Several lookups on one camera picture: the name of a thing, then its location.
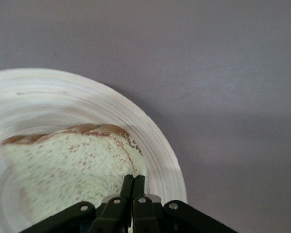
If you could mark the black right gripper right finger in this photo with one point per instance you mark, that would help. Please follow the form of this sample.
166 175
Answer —
143 213

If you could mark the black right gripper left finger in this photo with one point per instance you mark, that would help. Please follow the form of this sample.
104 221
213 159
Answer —
111 213

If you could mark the slice of brown bread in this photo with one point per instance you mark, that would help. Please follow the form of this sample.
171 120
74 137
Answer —
75 170

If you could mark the round light wooden plate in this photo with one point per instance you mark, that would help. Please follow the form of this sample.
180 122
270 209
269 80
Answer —
63 97

